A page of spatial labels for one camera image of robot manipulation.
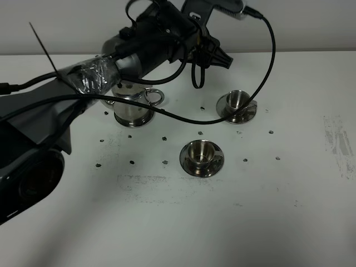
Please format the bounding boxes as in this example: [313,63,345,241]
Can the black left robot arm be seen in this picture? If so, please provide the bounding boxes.
[1,1,245,223]

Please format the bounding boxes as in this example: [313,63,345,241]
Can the stainless steel teacup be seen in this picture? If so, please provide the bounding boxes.
[187,140,224,169]
[225,90,257,116]

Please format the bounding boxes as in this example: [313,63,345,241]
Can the near stainless steel teacup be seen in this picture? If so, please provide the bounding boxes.
[187,140,224,169]

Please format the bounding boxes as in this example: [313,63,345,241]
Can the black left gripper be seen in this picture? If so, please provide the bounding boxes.
[119,1,233,78]

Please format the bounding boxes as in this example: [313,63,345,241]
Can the round steel teapot saucer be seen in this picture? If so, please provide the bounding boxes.
[114,107,155,128]

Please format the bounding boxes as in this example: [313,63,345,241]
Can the stainless steel saucer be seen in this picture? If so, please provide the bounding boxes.
[216,94,257,125]
[179,143,224,178]

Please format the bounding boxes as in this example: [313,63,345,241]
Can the far stainless steel saucer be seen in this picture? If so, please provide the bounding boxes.
[216,94,257,125]

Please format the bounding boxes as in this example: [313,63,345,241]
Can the far stainless steel teacup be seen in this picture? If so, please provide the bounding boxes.
[225,90,257,116]

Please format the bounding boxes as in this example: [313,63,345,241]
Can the stainless steel teapot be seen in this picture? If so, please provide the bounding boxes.
[101,83,165,121]

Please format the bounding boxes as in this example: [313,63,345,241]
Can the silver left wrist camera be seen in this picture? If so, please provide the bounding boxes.
[181,0,263,26]

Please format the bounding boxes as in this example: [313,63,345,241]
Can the black left camera cable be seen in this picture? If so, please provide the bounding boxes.
[0,7,276,134]

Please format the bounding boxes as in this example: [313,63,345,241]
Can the near stainless steel saucer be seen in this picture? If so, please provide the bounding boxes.
[179,143,224,178]

